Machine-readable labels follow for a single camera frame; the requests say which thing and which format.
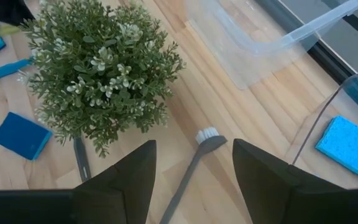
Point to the tall frosted plastic bin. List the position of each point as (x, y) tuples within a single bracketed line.
[(244, 46)]

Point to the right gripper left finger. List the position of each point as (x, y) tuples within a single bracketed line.
[(104, 202)]

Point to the grey dish brush white bristles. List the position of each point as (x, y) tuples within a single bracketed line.
[(81, 158), (197, 161)]

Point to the yellow-green dish brush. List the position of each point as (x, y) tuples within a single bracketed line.
[(8, 30)]

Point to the teal dish brush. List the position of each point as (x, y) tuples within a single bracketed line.
[(5, 70)]

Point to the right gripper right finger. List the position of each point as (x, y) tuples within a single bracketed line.
[(291, 199)]

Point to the artificial green plant black pot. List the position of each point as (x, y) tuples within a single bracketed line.
[(104, 71)]

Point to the dark blue scrub sponge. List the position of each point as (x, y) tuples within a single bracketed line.
[(20, 135)]

